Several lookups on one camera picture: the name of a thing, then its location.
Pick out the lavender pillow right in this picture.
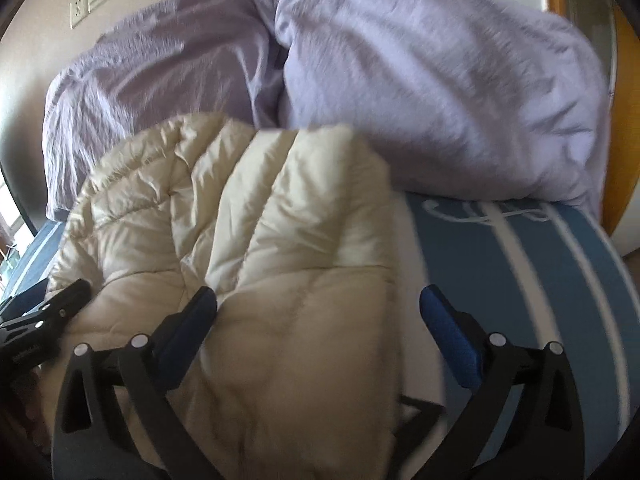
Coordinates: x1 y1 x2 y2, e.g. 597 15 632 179
267 0 613 209

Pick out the cream puffer jacket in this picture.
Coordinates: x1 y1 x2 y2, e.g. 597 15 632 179
44 112 406 480

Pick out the blue white striped bed sheet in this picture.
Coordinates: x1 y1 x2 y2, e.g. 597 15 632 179
0 192 638 480

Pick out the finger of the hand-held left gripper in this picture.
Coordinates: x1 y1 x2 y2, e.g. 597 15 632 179
0 279 93 347

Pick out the lilac pillow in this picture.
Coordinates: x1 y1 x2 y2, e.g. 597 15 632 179
43 0 286 221

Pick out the white wall socket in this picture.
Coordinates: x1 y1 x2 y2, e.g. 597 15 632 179
69 0 90 30

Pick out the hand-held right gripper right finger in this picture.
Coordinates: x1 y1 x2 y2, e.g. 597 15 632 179
419 284 585 480

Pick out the wooden door frame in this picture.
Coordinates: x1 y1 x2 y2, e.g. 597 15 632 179
542 0 640 241

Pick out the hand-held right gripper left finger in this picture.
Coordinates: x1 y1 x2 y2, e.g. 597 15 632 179
51 286 220 480

